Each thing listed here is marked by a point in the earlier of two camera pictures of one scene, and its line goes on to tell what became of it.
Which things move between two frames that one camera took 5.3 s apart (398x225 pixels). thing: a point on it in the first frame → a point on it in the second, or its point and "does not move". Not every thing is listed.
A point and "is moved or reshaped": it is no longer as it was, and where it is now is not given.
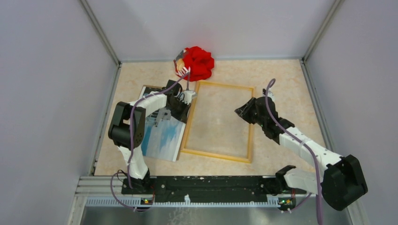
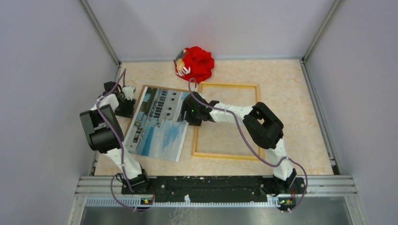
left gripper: (182, 116) → (129, 112)
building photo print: (163, 131) does not move
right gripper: (243, 111) → (186, 108)
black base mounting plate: (266, 187) does not move
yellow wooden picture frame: (252, 89) is moved or reshaped
